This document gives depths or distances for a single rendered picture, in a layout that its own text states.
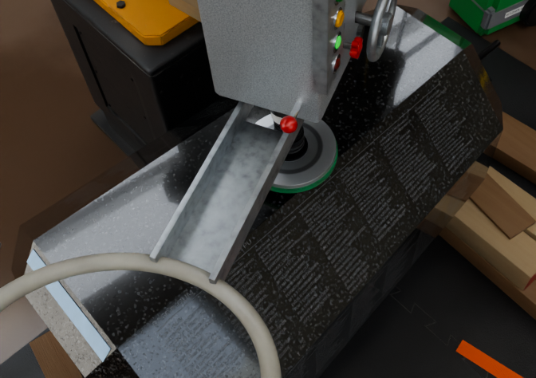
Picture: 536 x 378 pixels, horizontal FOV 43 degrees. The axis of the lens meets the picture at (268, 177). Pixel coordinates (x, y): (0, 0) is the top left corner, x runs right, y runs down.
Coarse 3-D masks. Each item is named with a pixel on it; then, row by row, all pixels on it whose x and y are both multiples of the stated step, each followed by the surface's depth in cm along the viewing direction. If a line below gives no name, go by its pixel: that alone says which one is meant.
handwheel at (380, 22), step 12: (384, 0) 121; (396, 0) 131; (360, 12) 129; (384, 12) 127; (372, 24) 122; (384, 24) 126; (372, 36) 122; (384, 36) 134; (372, 48) 124; (372, 60) 128
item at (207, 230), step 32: (224, 128) 127; (256, 128) 132; (224, 160) 128; (256, 160) 127; (192, 192) 119; (224, 192) 124; (256, 192) 118; (192, 224) 120; (224, 224) 120; (160, 256) 114; (192, 256) 116; (224, 256) 111
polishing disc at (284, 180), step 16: (272, 128) 156; (304, 128) 155; (320, 128) 155; (320, 144) 153; (336, 144) 152; (304, 160) 150; (320, 160) 150; (288, 176) 148; (304, 176) 148; (320, 176) 148
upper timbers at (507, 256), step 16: (496, 176) 225; (512, 192) 221; (464, 208) 219; (528, 208) 218; (448, 224) 224; (464, 224) 216; (480, 224) 216; (464, 240) 222; (480, 240) 214; (496, 240) 212; (512, 240) 212; (528, 240) 211; (496, 256) 212; (512, 256) 209; (528, 256) 208; (512, 272) 211; (528, 272) 205
